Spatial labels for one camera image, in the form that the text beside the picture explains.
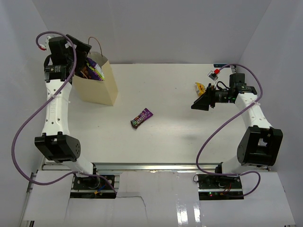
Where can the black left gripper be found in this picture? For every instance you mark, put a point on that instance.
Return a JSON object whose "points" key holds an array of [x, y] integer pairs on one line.
{"points": [[82, 49]]}

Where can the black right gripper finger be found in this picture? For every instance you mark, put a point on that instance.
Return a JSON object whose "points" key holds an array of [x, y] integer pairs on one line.
{"points": [[201, 104], [208, 92]]}

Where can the small yellow snack packet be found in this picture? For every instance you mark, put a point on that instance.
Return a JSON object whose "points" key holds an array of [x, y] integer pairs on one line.
{"points": [[200, 89]]}

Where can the large dark blue candy bag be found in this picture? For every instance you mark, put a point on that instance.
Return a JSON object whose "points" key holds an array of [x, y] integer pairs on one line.
{"points": [[91, 70]]}

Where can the brown purple M&M's packet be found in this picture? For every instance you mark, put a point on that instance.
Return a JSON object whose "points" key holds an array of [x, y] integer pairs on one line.
{"points": [[142, 117]]}

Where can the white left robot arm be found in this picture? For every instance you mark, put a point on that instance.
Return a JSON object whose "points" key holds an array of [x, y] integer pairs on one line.
{"points": [[56, 143]]}

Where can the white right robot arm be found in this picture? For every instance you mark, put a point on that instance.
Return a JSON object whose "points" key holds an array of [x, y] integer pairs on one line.
{"points": [[260, 144]]}

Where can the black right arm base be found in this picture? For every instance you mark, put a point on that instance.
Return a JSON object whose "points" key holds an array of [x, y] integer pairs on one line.
{"points": [[218, 188]]}

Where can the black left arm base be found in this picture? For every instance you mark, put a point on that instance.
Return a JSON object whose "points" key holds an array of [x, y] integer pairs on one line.
{"points": [[91, 188]]}

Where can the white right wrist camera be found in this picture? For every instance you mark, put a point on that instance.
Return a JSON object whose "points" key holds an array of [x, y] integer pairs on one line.
{"points": [[213, 75]]}

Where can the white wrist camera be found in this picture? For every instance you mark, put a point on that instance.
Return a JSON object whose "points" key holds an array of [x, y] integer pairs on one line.
{"points": [[213, 75], [45, 45]]}

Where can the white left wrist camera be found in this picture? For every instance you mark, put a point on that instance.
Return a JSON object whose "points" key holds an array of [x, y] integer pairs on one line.
{"points": [[45, 45]]}

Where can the cream paper bag with handles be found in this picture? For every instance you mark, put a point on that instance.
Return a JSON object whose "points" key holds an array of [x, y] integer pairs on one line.
{"points": [[93, 91]]}

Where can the aluminium front rail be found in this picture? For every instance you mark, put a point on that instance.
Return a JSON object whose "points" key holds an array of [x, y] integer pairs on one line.
{"points": [[138, 166]]}

